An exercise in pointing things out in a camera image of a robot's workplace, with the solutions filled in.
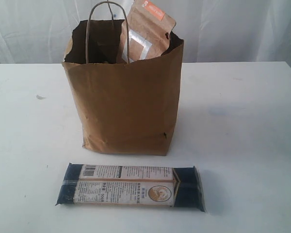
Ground white backdrop curtain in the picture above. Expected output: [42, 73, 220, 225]
[0, 0, 291, 67]

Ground small paper scrap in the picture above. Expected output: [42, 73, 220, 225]
[36, 95, 45, 100]

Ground brown paper shopping bag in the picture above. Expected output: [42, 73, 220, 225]
[62, 12, 184, 156]

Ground brown pouch with orange label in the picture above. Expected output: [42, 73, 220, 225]
[116, 0, 176, 63]

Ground dark blue noodle packet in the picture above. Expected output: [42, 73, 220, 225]
[56, 164, 206, 212]

